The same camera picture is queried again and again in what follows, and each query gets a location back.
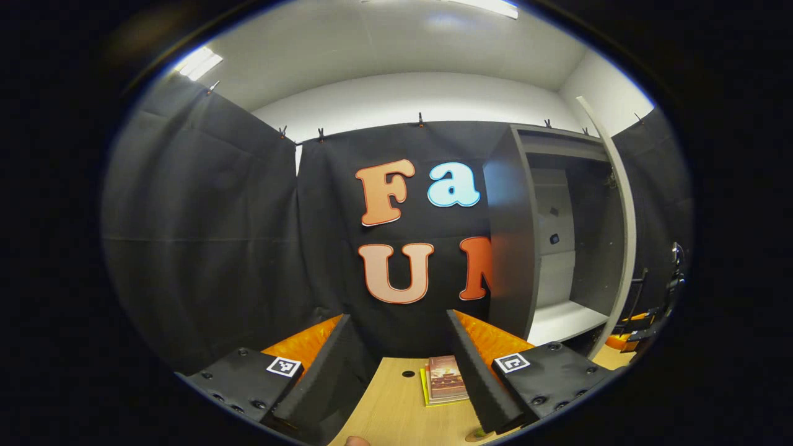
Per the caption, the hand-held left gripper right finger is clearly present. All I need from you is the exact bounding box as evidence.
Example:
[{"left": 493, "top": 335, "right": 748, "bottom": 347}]
[{"left": 446, "top": 308, "right": 614, "bottom": 435}]

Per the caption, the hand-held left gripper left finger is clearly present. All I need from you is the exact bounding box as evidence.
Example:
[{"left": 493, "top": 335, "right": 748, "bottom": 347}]
[{"left": 175, "top": 313, "right": 381, "bottom": 445}]

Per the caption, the black cabinet door handle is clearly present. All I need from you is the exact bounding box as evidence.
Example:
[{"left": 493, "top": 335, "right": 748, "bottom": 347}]
[{"left": 629, "top": 268, "right": 650, "bottom": 323}]

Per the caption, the dark grey cabinet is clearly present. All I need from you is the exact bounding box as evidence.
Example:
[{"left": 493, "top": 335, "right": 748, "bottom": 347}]
[{"left": 483, "top": 123, "right": 626, "bottom": 357}]

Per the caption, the brown cover book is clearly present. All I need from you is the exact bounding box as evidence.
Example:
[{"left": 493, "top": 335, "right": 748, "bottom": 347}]
[{"left": 426, "top": 355, "right": 470, "bottom": 400}]

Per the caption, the yellow book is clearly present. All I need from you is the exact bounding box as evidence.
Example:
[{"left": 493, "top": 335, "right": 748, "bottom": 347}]
[{"left": 420, "top": 369, "right": 470, "bottom": 408}]

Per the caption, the black backdrop cloth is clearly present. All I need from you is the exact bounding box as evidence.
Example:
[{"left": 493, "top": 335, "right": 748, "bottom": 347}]
[{"left": 100, "top": 71, "right": 694, "bottom": 375}]

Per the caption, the row of black cloth clips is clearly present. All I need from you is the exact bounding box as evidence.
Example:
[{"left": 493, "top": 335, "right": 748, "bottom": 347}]
[{"left": 208, "top": 81, "right": 645, "bottom": 140}]

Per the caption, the ceiling light panel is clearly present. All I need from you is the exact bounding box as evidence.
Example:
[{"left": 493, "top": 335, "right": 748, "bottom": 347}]
[
  {"left": 173, "top": 46, "right": 224, "bottom": 81},
  {"left": 434, "top": 0, "right": 520, "bottom": 19}
]

